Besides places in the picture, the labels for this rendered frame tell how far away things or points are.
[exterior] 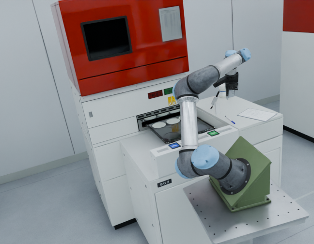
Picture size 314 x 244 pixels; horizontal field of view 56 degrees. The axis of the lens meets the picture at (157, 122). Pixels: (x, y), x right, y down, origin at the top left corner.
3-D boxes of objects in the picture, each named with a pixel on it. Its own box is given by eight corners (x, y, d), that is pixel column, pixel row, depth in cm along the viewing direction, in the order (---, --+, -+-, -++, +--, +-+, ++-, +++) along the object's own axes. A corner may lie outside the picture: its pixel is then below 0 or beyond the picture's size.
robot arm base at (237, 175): (253, 169, 133) (238, 160, 129) (233, 196, 134) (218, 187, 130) (235, 157, 147) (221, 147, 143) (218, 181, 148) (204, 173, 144)
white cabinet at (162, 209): (136, 225, 251) (118, 141, 219) (230, 188, 280) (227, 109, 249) (166, 285, 195) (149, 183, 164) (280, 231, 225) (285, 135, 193)
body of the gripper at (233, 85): (237, 91, 199) (238, 75, 192) (225, 91, 200) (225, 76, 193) (237, 85, 205) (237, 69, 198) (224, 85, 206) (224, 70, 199)
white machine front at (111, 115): (92, 146, 215) (79, 95, 200) (190, 118, 240) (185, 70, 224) (92, 148, 212) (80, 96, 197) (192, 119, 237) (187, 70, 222)
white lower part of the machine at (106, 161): (96, 190, 306) (78, 118, 274) (167, 166, 331) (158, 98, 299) (114, 235, 245) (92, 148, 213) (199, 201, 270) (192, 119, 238)
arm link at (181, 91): (192, 175, 134) (187, 69, 152) (172, 179, 145) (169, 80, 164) (211, 176, 140) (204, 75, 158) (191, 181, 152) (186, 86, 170)
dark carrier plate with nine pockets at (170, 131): (148, 125, 219) (148, 124, 219) (188, 113, 230) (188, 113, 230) (166, 142, 190) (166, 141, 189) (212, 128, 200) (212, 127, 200)
